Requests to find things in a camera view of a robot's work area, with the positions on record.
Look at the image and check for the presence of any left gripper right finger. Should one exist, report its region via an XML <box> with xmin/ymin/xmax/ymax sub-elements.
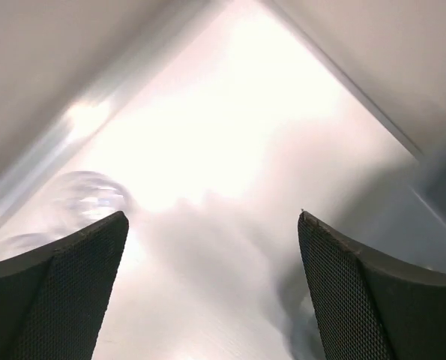
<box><xmin>298</xmin><ymin>211</ymin><xmax>446</xmax><ymax>360</ymax></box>

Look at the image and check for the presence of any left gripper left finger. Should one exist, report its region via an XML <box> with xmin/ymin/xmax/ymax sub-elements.
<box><xmin>0</xmin><ymin>211</ymin><xmax>129</xmax><ymax>360</ymax></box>

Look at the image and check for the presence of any clear plastic cup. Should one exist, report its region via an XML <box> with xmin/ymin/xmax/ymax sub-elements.
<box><xmin>48</xmin><ymin>171</ymin><xmax>132</xmax><ymax>232</ymax></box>

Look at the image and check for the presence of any grey plastic bin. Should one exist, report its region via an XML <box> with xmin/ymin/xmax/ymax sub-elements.
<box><xmin>400</xmin><ymin>145</ymin><xmax>446</xmax><ymax>273</ymax></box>

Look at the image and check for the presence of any aluminium table rail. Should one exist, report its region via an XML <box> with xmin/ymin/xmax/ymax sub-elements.
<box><xmin>0</xmin><ymin>95</ymin><xmax>127</xmax><ymax>228</ymax></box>

